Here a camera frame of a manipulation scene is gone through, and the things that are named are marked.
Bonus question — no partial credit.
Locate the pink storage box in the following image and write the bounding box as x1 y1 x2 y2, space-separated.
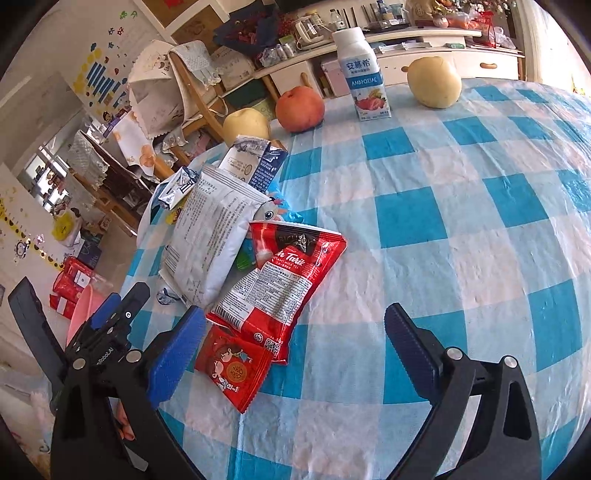
321 60 352 97

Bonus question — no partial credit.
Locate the lace chair cover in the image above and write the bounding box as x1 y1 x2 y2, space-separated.
67 129 112 188

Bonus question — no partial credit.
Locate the white folding food cover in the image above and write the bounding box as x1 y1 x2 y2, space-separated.
127 39 195 139

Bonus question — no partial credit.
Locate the dark wooden chair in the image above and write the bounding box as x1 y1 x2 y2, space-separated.
69 138 141 220

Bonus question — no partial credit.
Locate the white yogurt drink bottle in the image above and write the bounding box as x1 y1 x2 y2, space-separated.
332 27 392 121

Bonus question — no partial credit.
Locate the dark blue wrapped bouquet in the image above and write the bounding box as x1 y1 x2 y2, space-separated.
215 9 296 56

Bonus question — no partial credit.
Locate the dark blue box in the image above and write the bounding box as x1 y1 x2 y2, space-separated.
76 240 102 268

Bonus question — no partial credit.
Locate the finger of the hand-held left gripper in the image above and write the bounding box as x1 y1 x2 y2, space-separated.
74 282 151 344

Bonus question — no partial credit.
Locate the white wooden cabinet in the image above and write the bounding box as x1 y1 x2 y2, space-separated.
254 25 527 100

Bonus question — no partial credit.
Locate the yellow plastic bag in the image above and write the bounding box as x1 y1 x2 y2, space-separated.
51 210 77 241

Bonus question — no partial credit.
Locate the dining table with printed cloth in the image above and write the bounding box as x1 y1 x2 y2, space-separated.
111 111 185 181

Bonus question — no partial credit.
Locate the red apple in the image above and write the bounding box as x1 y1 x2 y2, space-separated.
276 86 326 134

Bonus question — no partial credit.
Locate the green cartoon snack packet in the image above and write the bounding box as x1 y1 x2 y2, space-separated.
235 194 303 273

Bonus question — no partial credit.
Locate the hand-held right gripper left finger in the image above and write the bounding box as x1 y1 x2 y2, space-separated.
51 305 207 480

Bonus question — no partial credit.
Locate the pink plastic bucket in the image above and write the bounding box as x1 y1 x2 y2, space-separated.
67 284 116 343

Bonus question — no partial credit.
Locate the blue white checkered tablecloth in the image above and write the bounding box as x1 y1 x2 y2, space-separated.
121 76 591 480

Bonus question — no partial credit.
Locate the red snack bag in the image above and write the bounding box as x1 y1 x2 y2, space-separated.
475 11 497 49

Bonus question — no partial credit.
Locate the small red cartoon packet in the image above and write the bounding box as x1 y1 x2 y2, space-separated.
194 325 273 414

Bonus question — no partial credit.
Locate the blue white milk carton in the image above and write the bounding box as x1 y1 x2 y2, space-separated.
217 135 289 195

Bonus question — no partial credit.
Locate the colourful wall sticker chart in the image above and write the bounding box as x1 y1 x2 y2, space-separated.
69 41 134 112

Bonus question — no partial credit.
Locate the glass electric kettle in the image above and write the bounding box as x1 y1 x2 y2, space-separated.
293 14 326 49

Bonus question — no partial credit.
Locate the person's left hand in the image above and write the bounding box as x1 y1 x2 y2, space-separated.
115 401 136 440

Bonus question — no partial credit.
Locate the dark green box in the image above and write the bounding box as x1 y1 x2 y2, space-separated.
226 80 269 107

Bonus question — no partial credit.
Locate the red gift box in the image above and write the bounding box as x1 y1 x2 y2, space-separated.
58 256 100 301
50 293 79 319

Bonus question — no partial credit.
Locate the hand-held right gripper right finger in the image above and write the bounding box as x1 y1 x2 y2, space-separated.
383 303 541 480

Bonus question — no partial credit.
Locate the yellow pear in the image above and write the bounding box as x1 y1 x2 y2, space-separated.
407 56 462 110
223 107 272 145

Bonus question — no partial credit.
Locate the red milk tea bag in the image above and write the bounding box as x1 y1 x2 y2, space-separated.
205 220 348 365

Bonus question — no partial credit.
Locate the white printed box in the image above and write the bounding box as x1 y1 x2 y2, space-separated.
212 46 257 90

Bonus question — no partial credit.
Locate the white snack bag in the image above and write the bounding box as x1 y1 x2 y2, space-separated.
159 166 271 308

